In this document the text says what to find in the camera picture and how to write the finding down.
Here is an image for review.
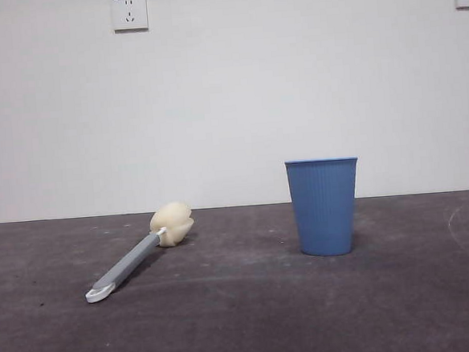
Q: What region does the blue ribbed plastic cup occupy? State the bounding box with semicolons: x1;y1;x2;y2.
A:
283;155;365;260

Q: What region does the cup brush with sponge head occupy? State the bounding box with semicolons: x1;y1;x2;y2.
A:
78;200;202;305

